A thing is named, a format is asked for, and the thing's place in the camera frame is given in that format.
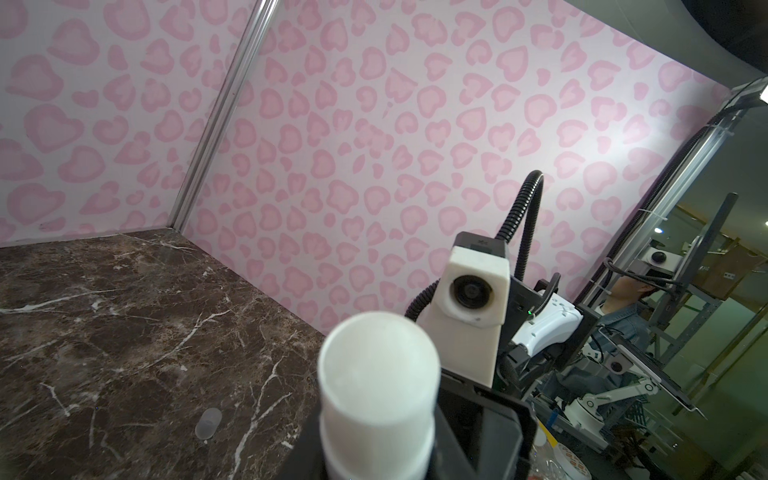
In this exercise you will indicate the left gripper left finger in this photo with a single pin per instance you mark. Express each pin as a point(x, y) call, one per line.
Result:
point(306, 459)

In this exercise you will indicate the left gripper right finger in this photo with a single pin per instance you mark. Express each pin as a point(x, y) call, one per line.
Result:
point(447, 459)

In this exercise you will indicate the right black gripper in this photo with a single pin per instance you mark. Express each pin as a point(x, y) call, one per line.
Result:
point(495, 431)

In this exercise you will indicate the white glue stick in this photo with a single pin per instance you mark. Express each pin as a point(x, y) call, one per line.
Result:
point(379, 375)

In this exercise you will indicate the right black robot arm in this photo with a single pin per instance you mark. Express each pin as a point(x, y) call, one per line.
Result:
point(549, 335)

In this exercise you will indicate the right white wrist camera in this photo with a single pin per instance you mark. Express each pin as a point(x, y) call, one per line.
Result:
point(465, 316)

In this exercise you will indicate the right rear aluminium post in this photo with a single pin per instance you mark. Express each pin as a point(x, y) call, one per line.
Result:
point(255, 32)

